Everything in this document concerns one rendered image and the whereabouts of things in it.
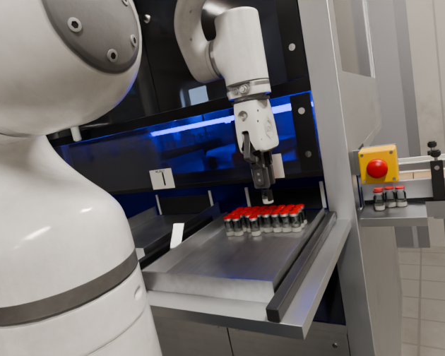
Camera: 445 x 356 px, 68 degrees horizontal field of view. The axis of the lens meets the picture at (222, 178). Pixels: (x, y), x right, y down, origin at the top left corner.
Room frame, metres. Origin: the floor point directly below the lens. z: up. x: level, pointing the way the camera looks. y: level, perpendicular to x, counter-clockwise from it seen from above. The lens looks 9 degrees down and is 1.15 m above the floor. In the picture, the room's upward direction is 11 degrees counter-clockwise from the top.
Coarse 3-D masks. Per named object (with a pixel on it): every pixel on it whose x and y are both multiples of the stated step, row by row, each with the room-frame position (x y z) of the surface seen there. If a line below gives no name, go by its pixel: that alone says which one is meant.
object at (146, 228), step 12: (216, 204) 0.98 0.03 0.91; (144, 216) 1.07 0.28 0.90; (156, 216) 1.11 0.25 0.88; (168, 216) 1.08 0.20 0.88; (180, 216) 1.04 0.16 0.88; (192, 216) 1.01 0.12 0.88; (204, 216) 0.92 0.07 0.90; (132, 228) 1.01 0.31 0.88; (144, 228) 0.99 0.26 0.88; (156, 228) 0.96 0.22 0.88; (168, 228) 0.93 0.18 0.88; (144, 240) 0.86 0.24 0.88; (156, 240) 0.74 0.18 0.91; (168, 240) 0.77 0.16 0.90; (144, 252) 0.70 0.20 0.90
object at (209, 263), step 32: (224, 224) 0.84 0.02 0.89; (160, 256) 0.63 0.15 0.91; (192, 256) 0.68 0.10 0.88; (224, 256) 0.65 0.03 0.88; (256, 256) 0.61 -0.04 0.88; (288, 256) 0.51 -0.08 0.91; (160, 288) 0.55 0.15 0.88; (192, 288) 0.52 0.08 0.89; (224, 288) 0.48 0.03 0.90; (256, 288) 0.46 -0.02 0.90
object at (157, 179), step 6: (168, 168) 0.97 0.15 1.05; (150, 174) 1.01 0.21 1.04; (156, 174) 1.00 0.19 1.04; (168, 174) 0.98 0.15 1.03; (156, 180) 1.00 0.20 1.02; (162, 180) 0.99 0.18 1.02; (168, 180) 0.98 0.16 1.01; (156, 186) 1.00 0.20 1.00; (162, 186) 0.99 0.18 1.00; (168, 186) 0.98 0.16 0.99; (174, 186) 0.97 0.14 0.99
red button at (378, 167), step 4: (372, 160) 0.67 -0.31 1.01; (376, 160) 0.66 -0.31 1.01; (380, 160) 0.66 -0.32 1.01; (368, 164) 0.67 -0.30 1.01; (372, 164) 0.66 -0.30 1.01; (376, 164) 0.66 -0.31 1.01; (380, 164) 0.65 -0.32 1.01; (384, 164) 0.65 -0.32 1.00; (368, 168) 0.67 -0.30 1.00; (372, 168) 0.66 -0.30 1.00; (376, 168) 0.66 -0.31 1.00; (380, 168) 0.65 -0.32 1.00; (384, 168) 0.65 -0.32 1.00; (368, 172) 0.67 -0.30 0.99; (372, 172) 0.66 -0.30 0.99; (376, 172) 0.66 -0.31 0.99; (380, 172) 0.65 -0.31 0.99; (384, 172) 0.65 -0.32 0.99; (372, 176) 0.66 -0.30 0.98; (376, 176) 0.66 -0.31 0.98; (380, 176) 0.66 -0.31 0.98
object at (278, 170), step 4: (272, 156) 0.81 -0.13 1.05; (276, 156) 0.80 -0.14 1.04; (280, 156) 0.79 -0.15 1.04; (276, 160) 0.80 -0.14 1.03; (280, 160) 0.80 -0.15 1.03; (272, 164) 0.81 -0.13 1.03; (276, 164) 0.80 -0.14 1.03; (280, 164) 0.80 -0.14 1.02; (276, 168) 0.80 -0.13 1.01; (280, 168) 0.80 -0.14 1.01; (276, 172) 0.80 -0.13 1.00; (280, 172) 0.80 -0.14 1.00; (252, 176) 0.84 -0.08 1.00; (276, 176) 0.80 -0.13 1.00; (280, 176) 0.80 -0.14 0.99; (284, 176) 0.79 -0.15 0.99
